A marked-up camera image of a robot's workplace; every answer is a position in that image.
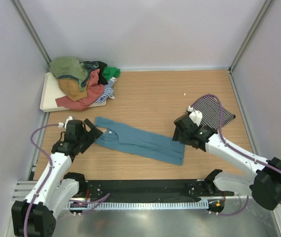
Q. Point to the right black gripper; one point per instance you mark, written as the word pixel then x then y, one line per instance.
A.
pixel 178 136

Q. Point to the white tray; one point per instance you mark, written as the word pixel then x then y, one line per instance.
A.
pixel 53 99

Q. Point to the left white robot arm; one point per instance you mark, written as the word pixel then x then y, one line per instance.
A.
pixel 37 214

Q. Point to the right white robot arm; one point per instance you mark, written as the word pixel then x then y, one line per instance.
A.
pixel 261 177

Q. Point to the salmon pink tank top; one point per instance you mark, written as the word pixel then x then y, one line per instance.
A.
pixel 94 91

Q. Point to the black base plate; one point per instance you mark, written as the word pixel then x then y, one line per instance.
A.
pixel 152 191

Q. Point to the blue white striped tank top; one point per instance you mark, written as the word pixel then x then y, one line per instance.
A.
pixel 108 92

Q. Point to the slotted cable duct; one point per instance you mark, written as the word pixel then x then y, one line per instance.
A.
pixel 202 204

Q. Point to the black white striped tank top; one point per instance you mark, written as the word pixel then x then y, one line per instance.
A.
pixel 213 114

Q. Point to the light blue tank top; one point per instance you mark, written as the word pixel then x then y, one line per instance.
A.
pixel 124 138

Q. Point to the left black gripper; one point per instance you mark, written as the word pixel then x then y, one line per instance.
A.
pixel 94 133

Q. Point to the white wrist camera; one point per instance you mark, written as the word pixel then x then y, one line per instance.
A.
pixel 64 124
pixel 194 115

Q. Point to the mustard yellow tank top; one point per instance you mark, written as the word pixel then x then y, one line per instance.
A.
pixel 71 88

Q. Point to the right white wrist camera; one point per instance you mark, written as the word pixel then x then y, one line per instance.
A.
pixel 194 115

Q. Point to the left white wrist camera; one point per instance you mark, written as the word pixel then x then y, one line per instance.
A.
pixel 64 124

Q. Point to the olive green tank top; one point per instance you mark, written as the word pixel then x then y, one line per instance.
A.
pixel 69 68

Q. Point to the bright green tank top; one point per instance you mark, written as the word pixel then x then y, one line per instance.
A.
pixel 111 72

